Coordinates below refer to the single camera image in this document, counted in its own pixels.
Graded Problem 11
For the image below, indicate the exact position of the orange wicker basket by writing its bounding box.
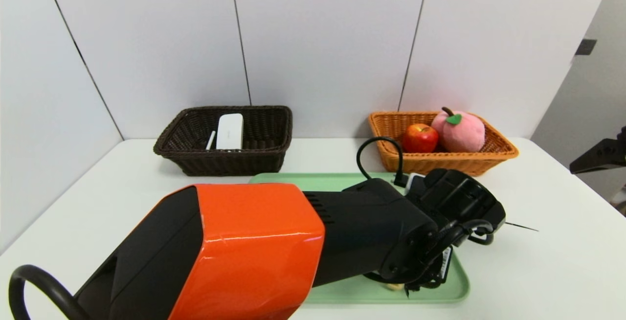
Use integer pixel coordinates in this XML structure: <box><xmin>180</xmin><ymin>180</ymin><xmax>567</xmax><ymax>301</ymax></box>
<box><xmin>368</xmin><ymin>111</ymin><xmax>520</xmax><ymax>178</ymax></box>

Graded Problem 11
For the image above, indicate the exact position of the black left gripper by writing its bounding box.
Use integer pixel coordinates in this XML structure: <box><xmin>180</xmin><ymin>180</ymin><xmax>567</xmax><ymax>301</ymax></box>
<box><xmin>438</xmin><ymin>245</ymin><xmax>453</xmax><ymax>284</ymax></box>

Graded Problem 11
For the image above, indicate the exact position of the dark brown wicker basket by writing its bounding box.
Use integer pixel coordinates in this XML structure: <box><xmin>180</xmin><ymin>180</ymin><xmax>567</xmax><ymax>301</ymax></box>
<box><xmin>154</xmin><ymin>105</ymin><xmax>293</xmax><ymax>177</ymax></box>

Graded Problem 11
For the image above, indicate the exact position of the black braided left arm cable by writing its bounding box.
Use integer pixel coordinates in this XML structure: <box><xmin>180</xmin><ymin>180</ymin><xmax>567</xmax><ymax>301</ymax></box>
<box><xmin>8</xmin><ymin>264</ymin><xmax>93</xmax><ymax>320</ymax></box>

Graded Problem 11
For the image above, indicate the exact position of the pink plush peach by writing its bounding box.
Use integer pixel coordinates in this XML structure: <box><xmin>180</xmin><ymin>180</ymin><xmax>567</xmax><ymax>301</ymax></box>
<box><xmin>431</xmin><ymin>107</ymin><xmax>487</xmax><ymax>153</ymax></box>

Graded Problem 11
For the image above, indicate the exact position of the black left wrist camera cable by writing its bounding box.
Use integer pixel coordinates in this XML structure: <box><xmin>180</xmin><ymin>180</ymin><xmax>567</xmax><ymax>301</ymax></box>
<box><xmin>356</xmin><ymin>137</ymin><xmax>409</xmax><ymax>188</ymax></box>

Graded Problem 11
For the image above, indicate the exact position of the thin black cable tie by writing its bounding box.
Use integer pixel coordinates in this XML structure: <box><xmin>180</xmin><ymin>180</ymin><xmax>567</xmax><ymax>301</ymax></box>
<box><xmin>504</xmin><ymin>221</ymin><xmax>539</xmax><ymax>233</ymax></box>

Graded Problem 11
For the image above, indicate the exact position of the white whiteboard eraser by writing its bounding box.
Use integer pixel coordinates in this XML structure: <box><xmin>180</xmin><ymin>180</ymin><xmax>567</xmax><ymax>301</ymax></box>
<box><xmin>216</xmin><ymin>113</ymin><xmax>244</xmax><ymax>151</ymax></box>

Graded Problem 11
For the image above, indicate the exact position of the red apple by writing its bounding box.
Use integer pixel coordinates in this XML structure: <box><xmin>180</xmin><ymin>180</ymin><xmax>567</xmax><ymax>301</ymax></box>
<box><xmin>402</xmin><ymin>123</ymin><xmax>439</xmax><ymax>154</ymax></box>

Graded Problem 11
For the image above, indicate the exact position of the light green plastic tray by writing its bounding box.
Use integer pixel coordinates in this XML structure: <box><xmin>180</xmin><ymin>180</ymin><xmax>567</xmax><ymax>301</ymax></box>
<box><xmin>248</xmin><ymin>172</ymin><xmax>471</xmax><ymax>304</ymax></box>

